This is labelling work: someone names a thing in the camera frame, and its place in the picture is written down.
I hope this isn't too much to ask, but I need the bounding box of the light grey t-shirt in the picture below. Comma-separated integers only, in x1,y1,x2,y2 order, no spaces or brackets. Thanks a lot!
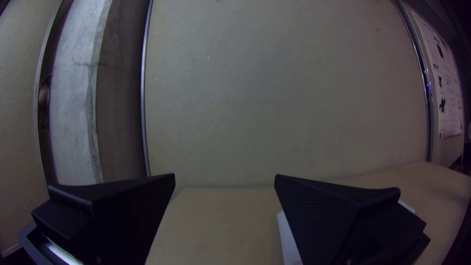
276,200,417,265

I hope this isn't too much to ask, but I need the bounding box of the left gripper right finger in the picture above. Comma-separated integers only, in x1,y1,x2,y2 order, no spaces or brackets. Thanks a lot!
273,173,432,265

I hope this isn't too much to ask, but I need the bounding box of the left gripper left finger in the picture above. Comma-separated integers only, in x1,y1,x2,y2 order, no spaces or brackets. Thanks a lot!
30,172,176,265

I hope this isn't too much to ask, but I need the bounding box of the white wall poster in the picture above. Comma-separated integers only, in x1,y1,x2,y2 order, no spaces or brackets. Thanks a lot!
410,10,466,140

